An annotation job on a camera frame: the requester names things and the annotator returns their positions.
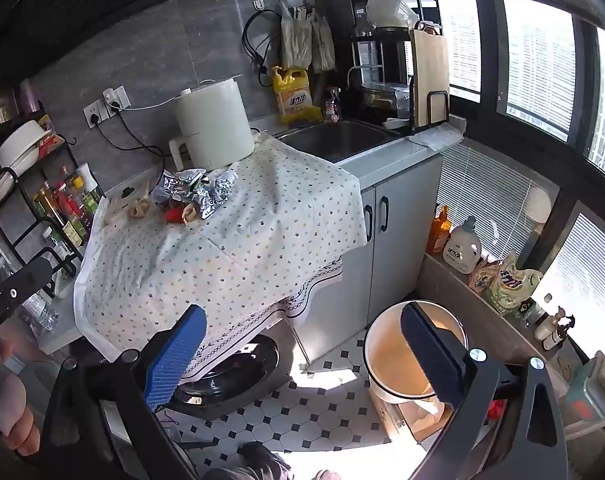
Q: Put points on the white window blind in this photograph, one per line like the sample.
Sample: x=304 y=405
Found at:
x=487 y=185

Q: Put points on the white dark-bordered cloth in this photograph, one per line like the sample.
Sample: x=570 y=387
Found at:
x=312 y=287

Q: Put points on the small beige packet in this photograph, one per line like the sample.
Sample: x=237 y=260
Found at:
x=482 y=276

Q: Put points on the yellow detergent bottle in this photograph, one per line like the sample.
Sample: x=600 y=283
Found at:
x=293 y=97

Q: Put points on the stone window ledge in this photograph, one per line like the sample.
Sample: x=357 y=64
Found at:
x=457 y=300

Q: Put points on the pink cup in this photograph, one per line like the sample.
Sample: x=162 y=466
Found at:
x=30 y=97

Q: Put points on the orange bottle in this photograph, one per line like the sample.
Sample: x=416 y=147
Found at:
x=438 y=235

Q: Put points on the black window frame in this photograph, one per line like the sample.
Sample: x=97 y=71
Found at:
x=490 y=60

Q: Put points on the green refill pouch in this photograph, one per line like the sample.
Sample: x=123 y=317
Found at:
x=512 y=285

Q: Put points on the small red wrapper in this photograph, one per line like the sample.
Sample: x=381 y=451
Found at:
x=172 y=216

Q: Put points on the white cap oil bottle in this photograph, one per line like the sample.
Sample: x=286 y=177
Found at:
x=90 y=187

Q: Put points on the wall socket with black plug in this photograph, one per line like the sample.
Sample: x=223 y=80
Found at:
x=95 y=114

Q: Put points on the white laundry detergent bottle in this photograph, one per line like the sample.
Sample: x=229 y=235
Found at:
x=462 y=250

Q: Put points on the black dish rack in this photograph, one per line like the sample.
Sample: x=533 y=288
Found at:
x=354 y=20

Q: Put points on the teal metal tin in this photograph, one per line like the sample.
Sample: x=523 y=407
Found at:
x=582 y=395

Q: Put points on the cream air fryer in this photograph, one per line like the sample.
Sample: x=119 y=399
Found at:
x=212 y=120

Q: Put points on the white bowl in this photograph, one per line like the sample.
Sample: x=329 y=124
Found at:
x=20 y=142

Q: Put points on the wall socket with white plug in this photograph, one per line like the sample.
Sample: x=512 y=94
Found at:
x=116 y=97

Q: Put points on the cream pump bottle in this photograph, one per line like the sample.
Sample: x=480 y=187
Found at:
x=560 y=337

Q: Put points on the crumpled silver foil packet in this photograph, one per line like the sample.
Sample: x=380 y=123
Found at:
x=180 y=183

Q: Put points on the dark wall cabinet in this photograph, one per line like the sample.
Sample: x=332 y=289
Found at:
x=57 y=0

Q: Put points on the clear plastic sheet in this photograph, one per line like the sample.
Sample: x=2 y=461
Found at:
x=442 y=138

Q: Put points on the person's left hand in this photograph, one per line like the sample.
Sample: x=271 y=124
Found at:
x=10 y=410

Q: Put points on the floral tablecloth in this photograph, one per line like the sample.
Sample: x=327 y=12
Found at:
x=232 y=260

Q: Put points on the grey sink cabinet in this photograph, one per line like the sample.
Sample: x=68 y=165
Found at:
x=397 y=240

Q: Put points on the crumpled brown paper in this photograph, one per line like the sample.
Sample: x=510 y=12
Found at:
x=190 y=213

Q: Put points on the clear plastic water bottle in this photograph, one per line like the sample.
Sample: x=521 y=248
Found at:
x=40 y=310

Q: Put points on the black spice rack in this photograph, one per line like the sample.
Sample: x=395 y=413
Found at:
x=7 y=170

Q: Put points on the washing machine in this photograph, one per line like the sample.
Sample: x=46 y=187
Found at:
x=252 y=370

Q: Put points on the white plastic container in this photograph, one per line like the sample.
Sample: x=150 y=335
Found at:
x=390 y=12

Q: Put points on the white round trash bin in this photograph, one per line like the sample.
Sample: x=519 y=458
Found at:
x=387 y=360

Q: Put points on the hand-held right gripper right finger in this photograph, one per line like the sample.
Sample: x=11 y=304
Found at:
x=432 y=355

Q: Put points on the hanging clear plastic bag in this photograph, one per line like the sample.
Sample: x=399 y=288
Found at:
x=322 y=42
x=295 y=40

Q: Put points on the crumpled brown paper bag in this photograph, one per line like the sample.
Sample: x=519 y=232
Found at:
x=138 y=208

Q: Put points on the white plate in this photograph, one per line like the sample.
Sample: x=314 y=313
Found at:
x=2 y=187

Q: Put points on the silver printed packet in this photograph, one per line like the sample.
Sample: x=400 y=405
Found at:
x=218 y=194

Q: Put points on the colourful snack packets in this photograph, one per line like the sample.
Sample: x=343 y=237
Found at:
x=48 y=135

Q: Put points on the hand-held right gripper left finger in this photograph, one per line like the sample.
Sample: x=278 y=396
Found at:
x=177 y=355

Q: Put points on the steel sink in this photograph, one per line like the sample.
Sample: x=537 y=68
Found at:
x=337 y=140

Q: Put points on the cardboard box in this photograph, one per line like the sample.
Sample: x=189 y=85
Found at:
x=412 y=422

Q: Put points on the amber oil bottle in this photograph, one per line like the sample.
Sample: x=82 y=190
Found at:
x=45 y=205

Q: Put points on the white pump bottle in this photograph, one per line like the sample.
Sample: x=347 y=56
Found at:
x=547 y=327

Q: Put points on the wooden cutting board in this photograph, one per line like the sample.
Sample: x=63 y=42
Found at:
x=430 y=77

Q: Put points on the person's leg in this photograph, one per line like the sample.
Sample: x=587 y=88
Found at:
x=262 y=462

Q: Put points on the green label bottle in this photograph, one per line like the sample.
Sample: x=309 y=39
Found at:
x=75 y=231

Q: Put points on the small pink bottle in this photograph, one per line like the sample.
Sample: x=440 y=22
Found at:
x=332 y=106

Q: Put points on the red cap sauce bottle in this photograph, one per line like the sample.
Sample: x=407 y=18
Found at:
x=67 y=202

